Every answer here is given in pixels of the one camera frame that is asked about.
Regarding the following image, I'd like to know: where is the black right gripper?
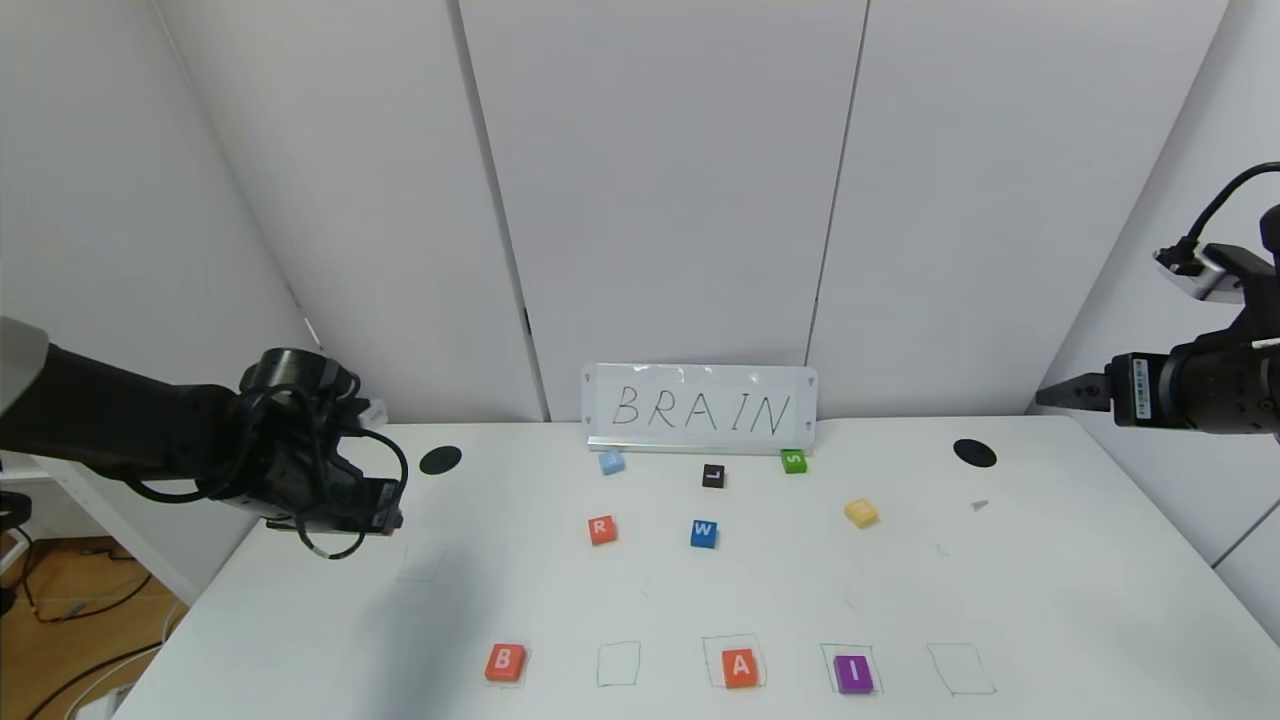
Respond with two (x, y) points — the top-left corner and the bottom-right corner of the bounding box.
(1035, 337), (1280, 435)

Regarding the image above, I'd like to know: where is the white sign reading BRAIN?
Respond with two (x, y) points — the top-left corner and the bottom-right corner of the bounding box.
(580, 363), (818, 454)

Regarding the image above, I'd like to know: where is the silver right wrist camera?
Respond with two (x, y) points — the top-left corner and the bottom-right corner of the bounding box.
(1155, 243), (1251, 303)

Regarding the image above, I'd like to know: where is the thin black floor cable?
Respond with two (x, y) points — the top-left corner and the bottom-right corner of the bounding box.
(28, 645), (168, 720)
(18, 530), (156, 626)

